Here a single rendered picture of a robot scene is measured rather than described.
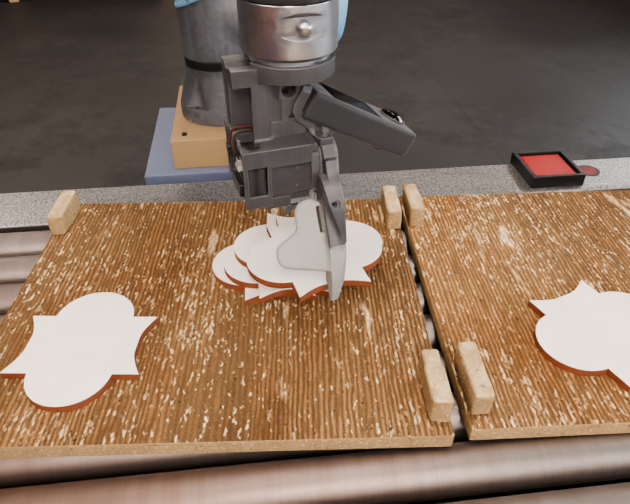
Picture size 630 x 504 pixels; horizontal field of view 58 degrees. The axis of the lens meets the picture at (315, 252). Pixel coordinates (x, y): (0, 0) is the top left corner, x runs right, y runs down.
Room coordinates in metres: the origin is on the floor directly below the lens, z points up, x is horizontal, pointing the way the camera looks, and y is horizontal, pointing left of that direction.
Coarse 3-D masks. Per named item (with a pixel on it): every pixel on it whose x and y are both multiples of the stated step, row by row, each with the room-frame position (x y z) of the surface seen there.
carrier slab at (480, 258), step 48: (576, 192) 0.63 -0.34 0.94; (624, 192) 0.63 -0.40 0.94; (432, 240) 0.52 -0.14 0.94; (480, 240) 0.52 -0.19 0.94; (528, 240) 0.52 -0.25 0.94; (576, 240) 0.52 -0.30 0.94; (624, 240) 0.52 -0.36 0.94; (432, 288) 0.44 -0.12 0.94; (480, 288) 0.44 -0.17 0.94; (528, 288) 0.44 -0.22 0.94; (624, 288) 0.44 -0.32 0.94; (480, 336) 0.37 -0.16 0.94; (528, 336) 0.37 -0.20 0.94; (528, 384) 0.31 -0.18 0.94; (576, 384) 0.31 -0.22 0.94; (480, 432) 0.27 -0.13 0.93; (528, 432) 0.27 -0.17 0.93; (576, 432) 0.27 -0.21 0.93; (624, 432) 0.28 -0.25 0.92
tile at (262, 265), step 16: (272, 240) 0.47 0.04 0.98; (352, 240) 0.47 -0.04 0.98; (368, 240) 0.47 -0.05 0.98; (256, 256) 0.44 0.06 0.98; (272, 256) 0.44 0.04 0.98; (352, 256) 0.44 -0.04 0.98; (368, 256) 0.44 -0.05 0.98; (256, 272) 0.41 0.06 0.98; (272, 272) 0.41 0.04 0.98; (288, 272) 0.41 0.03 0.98; (304, 272) 0.41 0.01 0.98; (320, 272) 0.41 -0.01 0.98; (352, 272) 0.41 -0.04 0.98; (304, 288) 0.39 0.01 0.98; (320, 288) 0.40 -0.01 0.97
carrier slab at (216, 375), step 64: (64, 256) 0.49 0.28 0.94; (128, 256) 0.49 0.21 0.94; (192, 256) 0.49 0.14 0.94; (384, 256) 0.49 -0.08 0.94; (192, 320) 0.39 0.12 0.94; (256, 320) 0.39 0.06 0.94; (320, 320) 0.39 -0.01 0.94; (384, 320) 0.39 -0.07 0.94; (0, 384) 0.31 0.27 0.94; (128, 384) 0.31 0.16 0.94; (192, 384) 0.31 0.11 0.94; (256, 384) 0.31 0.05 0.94; (320, 384) 0.31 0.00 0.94; (384, 384) 0.31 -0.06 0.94; (0, 448) 0.25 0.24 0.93; (64, 448) 0.25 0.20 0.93; (128, 448) 0.26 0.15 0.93; (192, 448) 0.26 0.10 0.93; (256, 448) 0.26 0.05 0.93; (320, 448) 0.26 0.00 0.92
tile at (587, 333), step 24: (576, 288) 0.43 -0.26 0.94; (552, 312) 0.39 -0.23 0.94; (576, 312) 0.39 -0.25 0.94; (600, 312) 0.39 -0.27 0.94; (624, 312) 0.39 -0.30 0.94; (552, 336) 0.36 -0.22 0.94; (576, 336) 0.36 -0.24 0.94; (600, 336) 0.36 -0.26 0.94; (624, 336) 0.36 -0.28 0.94; (552, 360) 0.34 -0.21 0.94; (576, 360) 0.33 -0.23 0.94; (600, 360) 0.33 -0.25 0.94; (624, 360) 0.33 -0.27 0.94; (624, 384) 0.31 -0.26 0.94
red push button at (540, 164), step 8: (528, 160) 0.73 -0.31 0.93; (536, 160) 0.73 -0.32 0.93; (544, 160) 0.73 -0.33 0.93; (552, 160) 0.73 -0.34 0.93; (560, 160) 0.73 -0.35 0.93; (536, 168) 0.70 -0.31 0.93; (544, 168) 0.70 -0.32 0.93; (552, 168) 0.70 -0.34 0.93; (560, 168) 0.70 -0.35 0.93; (568, 168) 0.70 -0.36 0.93
